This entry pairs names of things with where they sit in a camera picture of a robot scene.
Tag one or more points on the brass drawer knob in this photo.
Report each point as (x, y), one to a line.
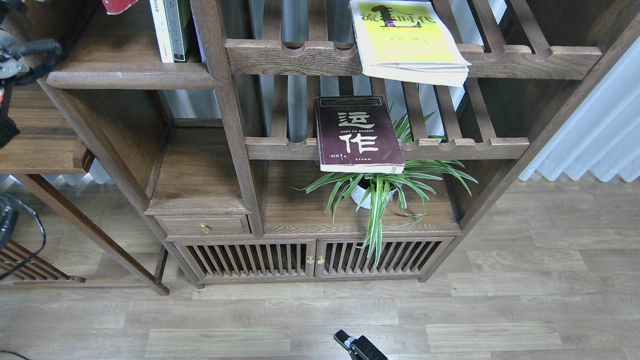
(204, 228)

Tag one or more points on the dark green spine book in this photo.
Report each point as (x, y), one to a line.
(178, 14)

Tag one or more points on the yellow green cover book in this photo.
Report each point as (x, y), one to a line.
(406, 41)

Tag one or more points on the red cover book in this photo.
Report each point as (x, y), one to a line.
(116, 7)

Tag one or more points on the white plant pot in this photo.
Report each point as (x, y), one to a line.
(363, 194)

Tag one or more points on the green spider plant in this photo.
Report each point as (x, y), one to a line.
(413, 178)

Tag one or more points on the white spine book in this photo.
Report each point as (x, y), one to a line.
(159, 15)

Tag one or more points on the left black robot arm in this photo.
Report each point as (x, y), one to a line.
(15, 72)

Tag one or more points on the dark maroon book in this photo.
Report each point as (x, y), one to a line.
(355, 134)

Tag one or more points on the white curtain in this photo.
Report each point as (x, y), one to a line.
(602, 136)

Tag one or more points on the wooden side table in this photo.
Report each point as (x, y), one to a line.
(46, 144)

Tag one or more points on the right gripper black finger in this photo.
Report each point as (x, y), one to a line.
(358, 348)

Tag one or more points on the brass cabinet door knobs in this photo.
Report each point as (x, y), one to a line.
(320, 260)

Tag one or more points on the dark wooden bookshelf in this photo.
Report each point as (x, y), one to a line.
(227, 137)

